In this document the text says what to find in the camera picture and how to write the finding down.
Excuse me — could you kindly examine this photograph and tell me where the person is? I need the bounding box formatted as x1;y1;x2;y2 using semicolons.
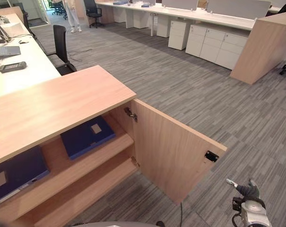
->
63;0;83;34

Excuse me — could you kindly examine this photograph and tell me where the wooden office cabinet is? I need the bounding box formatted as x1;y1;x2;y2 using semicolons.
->
0;65;137;227

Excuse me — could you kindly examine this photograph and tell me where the wooden cabinet door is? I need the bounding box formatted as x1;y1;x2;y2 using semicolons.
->
133;98;228;206

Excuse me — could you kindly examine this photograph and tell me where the white narrow pedestal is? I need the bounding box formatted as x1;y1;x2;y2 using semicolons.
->
156;15;171;38

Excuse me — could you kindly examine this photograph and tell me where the grey laptop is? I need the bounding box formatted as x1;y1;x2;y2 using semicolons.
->
0;45;21;57

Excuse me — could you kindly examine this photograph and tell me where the white office desk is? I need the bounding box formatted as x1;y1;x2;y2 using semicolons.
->
0;13;62;100

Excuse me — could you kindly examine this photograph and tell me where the wide grey desk divider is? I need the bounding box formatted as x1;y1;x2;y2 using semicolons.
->
206;0;272;20

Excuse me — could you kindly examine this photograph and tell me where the white low cabinet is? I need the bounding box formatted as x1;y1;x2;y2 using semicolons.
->
185;23;250;70

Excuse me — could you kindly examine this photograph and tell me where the black handheld device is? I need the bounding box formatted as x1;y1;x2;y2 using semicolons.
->
0;61;27;73

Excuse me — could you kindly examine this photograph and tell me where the blue folder with square label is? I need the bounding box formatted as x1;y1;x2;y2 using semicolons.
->
60;115;116;161

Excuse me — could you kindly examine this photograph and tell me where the long white desk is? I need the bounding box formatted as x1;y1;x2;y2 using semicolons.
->
95;0;262;37

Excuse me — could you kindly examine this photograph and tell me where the blue folder with spine pocket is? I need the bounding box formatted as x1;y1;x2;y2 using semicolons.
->
0;146;51;209

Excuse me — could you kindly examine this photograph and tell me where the black door latch plate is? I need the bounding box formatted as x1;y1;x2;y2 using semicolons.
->
204;151;220;163

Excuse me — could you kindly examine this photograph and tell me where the wooden end cabinet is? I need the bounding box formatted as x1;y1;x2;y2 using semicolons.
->
230;11;286;86

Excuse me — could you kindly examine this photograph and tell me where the metal door hinge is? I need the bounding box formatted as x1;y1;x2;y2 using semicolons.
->
130;156;141;168
124;107;138;122

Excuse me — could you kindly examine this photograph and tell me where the white drawer pedestal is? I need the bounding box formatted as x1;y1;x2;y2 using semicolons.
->
168;20;194;51

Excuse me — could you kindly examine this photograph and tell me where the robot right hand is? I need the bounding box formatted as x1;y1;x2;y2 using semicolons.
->
225;178;261;200

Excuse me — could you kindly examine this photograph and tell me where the black floor cable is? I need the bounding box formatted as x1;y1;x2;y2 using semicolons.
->
67;48;94;62

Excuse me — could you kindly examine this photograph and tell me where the black mesh office chair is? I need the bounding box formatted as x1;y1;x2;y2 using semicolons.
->
45;25;78;77

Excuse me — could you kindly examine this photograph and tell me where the small grey desk divider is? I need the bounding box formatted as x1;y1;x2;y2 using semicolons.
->
161;0;198;11

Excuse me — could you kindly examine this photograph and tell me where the black office chair with armrests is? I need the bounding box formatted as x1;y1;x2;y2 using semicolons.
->
83;0;105;29

